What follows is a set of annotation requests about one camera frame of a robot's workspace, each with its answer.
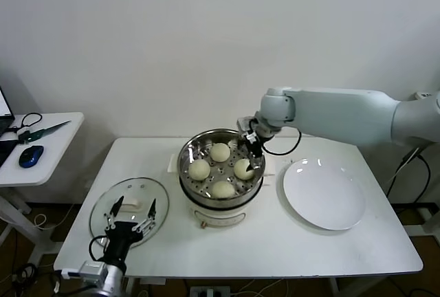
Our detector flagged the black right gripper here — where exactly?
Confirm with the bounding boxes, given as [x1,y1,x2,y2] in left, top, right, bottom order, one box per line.
[240,131,265,173]

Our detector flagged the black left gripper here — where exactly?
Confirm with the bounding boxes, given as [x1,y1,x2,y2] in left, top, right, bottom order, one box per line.
[100,196,158,267]

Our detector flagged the white steamed baozi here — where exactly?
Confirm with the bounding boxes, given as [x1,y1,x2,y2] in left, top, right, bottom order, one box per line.
[211,179,237,199]
[209,142,231,163]
[233,158,256,180]
[188,159,211,181]

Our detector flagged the round glass pot lid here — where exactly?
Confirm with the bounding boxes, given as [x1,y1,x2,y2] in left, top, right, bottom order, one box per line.
[89,176,171,245]

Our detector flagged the stainless steel steamer basket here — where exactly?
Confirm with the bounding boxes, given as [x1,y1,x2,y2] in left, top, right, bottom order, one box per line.
[167,128,276,208]

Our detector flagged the large white round plate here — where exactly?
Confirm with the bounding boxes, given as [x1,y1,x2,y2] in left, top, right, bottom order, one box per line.
[283,158,366,232]

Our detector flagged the white side table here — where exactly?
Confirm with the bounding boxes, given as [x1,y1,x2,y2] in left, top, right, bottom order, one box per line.
[0,111,85,267]

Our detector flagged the grey floor power strip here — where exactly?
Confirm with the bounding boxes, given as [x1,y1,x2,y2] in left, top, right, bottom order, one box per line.
[190,285,232,297]

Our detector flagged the blue computer mouse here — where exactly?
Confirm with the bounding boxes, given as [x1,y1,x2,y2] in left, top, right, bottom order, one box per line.
[19,144,45,169]

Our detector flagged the black laptop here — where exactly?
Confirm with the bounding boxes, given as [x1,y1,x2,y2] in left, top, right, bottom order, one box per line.
[0,85,21,168]

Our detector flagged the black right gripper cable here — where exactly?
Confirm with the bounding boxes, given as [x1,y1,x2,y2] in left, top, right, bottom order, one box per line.
[262,127,303,157]

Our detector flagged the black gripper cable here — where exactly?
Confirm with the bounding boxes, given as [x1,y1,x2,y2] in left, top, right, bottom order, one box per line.
[262,127,303,157]
[89,235,110,261]

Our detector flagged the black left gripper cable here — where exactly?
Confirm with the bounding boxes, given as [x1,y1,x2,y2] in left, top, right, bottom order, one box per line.
[89,235,110,261]

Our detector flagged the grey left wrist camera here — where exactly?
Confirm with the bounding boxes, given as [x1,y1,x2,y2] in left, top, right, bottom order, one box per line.
[79,261,108,283]

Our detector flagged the white coiled floor cable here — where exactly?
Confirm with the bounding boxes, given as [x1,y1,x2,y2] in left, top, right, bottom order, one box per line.
[33,203,75,231]

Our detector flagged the black floor cable bundle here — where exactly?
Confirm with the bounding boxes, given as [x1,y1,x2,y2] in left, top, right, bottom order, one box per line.
[12,263,39,285]

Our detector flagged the green handled scissors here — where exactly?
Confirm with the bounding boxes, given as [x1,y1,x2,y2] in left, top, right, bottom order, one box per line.
[5,112,72,145]

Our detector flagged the thin white wall cable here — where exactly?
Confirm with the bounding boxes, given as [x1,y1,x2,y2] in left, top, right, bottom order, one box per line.
[386,144,429,198]

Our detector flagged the black power cable with adapter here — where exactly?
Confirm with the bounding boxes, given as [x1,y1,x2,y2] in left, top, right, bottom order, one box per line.
[401,144,431,206]

